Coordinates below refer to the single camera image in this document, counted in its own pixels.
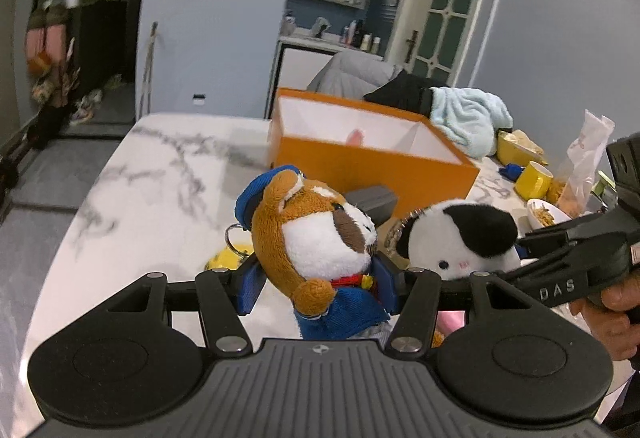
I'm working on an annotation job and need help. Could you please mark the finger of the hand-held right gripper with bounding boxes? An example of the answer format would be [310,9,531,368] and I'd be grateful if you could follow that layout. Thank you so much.
[516,211,626,252]
[492,238,631,283]

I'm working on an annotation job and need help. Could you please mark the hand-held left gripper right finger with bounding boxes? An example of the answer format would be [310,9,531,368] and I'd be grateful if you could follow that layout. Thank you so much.
[372,252,551,357]

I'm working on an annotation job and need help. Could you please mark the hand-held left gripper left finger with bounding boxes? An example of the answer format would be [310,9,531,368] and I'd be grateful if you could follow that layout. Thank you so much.
[102,261,268,357]

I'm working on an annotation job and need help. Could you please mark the calico cat plush blue outfit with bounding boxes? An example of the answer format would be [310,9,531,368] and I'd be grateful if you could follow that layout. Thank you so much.
[225,164,392,341]

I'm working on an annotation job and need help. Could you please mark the white plush with black hat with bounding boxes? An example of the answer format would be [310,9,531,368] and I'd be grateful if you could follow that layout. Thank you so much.
[395,199,523,346]

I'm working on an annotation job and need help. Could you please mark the orange cardboard box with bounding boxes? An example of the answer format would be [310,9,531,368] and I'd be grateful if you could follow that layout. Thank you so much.
[267,88,481,215]

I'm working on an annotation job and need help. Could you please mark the person's right hand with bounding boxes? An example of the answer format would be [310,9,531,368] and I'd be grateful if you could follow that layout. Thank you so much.
[570,268,640,364]

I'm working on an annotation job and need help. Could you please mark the white bowl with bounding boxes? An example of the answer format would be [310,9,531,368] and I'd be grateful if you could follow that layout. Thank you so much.
[526,198,573,232]

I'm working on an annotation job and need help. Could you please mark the shredded potato strips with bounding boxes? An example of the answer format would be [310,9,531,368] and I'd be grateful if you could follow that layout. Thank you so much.
[530,201,558,228]

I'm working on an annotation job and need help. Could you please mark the yellow mug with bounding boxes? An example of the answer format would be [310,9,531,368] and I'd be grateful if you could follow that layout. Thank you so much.
[515,161,555,200]

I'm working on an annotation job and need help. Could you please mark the clear plastic snack bag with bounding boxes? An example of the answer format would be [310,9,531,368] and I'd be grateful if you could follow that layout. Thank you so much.
[555,109,616,219]

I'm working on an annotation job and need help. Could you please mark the grey box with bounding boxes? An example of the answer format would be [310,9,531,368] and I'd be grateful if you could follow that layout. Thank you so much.
[345,185,399,226]

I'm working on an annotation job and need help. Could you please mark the yellow bowl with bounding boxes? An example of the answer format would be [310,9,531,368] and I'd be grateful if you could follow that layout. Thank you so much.
[496,129,549,166]

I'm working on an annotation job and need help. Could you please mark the light blue fleece blanket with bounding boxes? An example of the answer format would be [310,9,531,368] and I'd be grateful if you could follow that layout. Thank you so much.
[430,87,515,160]

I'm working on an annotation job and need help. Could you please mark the black jacket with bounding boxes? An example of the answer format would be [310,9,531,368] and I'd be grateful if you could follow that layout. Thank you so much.
[363,71,451,116]

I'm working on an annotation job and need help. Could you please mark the grey padded jacket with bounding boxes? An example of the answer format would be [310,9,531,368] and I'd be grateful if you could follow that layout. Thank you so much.
[306,51,401,100]

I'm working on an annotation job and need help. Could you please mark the white counter cabinet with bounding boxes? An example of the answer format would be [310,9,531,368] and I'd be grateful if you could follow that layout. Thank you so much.
[272,36,346,119]

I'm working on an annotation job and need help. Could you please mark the shoes on floor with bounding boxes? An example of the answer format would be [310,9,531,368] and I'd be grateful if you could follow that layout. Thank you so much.
[69,87,104,125]

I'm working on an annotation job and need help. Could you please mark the group of bottles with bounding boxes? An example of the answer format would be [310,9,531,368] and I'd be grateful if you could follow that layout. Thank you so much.
[340,18,382,54]

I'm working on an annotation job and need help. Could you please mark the black shoe cabinet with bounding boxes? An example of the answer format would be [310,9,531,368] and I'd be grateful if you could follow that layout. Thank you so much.
[65,0,139,89]

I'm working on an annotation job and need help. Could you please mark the yellow keychain toy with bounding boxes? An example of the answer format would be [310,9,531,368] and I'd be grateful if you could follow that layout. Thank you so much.
[207,243,251,271]

